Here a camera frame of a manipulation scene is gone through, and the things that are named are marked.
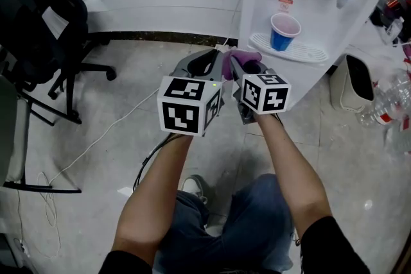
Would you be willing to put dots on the purple cloth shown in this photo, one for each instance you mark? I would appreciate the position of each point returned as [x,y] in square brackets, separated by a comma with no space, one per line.
[239,56]

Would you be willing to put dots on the person's left shoe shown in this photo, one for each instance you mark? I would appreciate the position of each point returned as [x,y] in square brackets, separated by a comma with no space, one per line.
[192,186]

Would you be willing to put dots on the person's left forearm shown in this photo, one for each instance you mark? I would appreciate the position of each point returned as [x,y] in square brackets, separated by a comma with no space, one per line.
[151,195]

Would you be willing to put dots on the person's black printed t-shirt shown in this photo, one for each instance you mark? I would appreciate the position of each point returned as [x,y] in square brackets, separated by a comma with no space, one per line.
[334,250]

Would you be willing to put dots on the black office chair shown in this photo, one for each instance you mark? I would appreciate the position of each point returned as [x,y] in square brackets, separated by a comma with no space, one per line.
[38,25]

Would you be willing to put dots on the pile of clear plastic bottles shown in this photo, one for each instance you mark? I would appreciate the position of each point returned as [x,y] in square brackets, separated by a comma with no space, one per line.
[385,106]

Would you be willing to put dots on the grey folding chair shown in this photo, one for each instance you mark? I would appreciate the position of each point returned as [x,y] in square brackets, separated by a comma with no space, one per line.
[16,138]

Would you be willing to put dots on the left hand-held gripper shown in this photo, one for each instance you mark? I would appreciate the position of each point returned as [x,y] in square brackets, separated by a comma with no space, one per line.
[180,115]

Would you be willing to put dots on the person's blue jeans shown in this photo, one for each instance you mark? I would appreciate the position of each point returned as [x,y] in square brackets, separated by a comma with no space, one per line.
[250,227]

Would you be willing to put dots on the white power strip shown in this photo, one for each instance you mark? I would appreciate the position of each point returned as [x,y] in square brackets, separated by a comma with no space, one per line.
[22,247]

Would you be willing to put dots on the blue plastic cup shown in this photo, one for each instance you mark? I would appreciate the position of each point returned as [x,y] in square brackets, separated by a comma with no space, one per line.
[282,38]

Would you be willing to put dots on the person's right forearm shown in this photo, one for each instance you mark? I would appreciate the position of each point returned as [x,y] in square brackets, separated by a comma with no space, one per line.
[292,170]

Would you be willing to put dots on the white waste bin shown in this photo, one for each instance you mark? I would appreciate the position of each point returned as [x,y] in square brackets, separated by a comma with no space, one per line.
[350,90]

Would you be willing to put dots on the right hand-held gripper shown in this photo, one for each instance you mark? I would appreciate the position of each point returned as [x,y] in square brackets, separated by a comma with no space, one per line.
[266,99]

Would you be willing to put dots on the white low ledge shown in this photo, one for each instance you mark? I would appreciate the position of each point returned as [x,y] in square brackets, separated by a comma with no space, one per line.
[144,9]

